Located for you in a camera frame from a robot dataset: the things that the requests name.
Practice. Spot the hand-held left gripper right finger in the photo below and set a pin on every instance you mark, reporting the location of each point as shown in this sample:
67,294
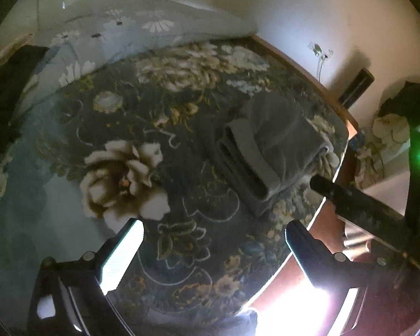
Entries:
302,252

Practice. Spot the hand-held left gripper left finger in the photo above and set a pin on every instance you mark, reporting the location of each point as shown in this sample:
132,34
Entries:
122,255

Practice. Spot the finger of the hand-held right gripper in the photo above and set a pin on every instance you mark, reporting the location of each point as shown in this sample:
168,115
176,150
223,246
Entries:
364,210

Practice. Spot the grey garment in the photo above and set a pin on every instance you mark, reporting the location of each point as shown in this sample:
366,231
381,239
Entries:
273,140

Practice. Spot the floral cloth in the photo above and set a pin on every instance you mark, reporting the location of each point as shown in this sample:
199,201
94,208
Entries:
388,129

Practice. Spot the teal floral bed sheet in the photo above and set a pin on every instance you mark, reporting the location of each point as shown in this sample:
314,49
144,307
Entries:
182,168

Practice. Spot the black rectangular bar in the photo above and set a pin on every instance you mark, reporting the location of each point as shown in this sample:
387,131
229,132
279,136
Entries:
357,85

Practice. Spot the dark navy garment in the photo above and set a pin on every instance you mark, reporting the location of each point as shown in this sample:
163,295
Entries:
7,84

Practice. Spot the red-brown wooden bed frame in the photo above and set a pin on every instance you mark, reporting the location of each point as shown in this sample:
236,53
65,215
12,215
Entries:
273,294

